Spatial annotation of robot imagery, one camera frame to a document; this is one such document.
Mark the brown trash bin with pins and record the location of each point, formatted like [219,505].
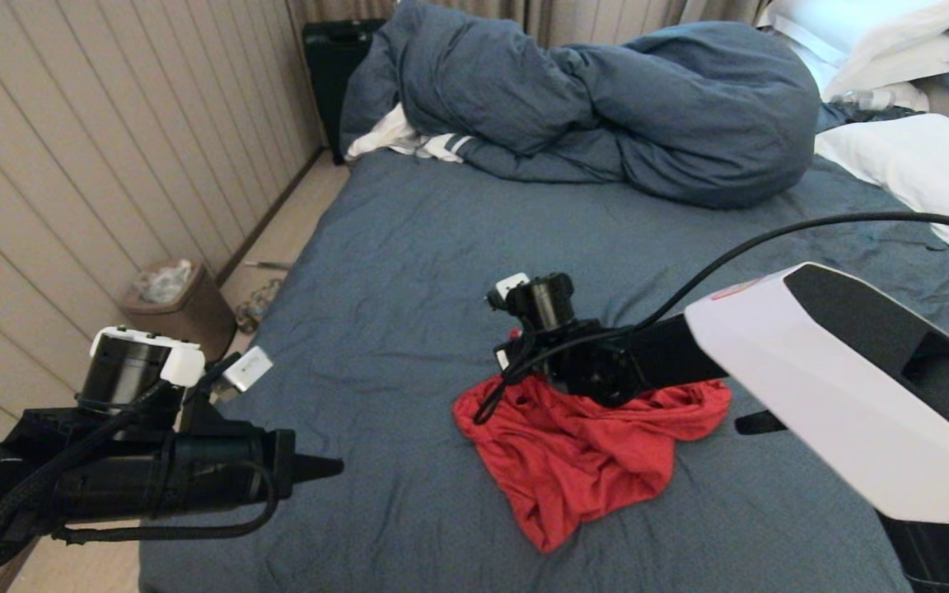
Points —
[186,317]

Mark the pair of slippers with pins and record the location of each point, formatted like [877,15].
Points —
[256,306]

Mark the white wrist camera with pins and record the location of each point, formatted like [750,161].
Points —
[248,369]
[503,358]

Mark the red T-shirt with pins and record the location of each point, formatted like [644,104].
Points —
[582,461]

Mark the blue-grey bed sheet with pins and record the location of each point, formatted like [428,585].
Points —
[441,247]

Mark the black suitcase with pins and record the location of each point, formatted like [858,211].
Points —
[330,78]

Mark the clear plastic bin bag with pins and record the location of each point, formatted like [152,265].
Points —
[163,282]

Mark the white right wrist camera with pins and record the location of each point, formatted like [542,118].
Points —
[503,358]

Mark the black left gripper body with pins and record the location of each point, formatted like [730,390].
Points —
[211,473]

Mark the white striped garment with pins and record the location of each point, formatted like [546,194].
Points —
[384,136]

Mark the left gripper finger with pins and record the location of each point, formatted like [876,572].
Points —
[311,464]
[311,476]

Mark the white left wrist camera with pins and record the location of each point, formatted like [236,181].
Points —
[248,369]

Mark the crumpled blue-grey duvet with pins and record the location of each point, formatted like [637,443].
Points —
[689,115]

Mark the clear plastic bottle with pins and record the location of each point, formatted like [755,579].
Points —
[862,100]

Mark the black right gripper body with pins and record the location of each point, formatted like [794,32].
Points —
[536,358]

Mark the large white pillow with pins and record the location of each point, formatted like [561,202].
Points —
[927,169]

